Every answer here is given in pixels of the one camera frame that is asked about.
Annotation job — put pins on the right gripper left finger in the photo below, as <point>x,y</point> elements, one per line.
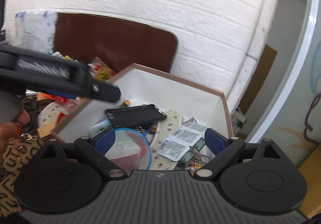
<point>92,152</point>

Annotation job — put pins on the letter patterned table cloth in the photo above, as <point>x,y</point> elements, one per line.
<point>23,147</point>

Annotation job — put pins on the person's left hand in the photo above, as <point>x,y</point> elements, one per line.
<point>8,130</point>

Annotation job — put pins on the red snack packet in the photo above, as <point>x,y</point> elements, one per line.
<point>100,71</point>

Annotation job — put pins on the floral white insole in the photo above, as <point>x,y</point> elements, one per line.
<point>163,130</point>

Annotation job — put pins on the dark brown chair back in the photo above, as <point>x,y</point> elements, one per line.
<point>117,42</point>

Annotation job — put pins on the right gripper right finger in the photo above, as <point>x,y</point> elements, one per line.
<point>226,150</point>

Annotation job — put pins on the brown cardboard box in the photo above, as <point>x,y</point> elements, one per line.
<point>180,99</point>

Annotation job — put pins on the gold rectangular box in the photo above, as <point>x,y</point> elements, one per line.
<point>45,130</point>

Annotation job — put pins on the black phone case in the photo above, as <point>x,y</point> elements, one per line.
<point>134,116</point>

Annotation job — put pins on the floral white cushion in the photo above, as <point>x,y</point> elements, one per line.
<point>37,29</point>

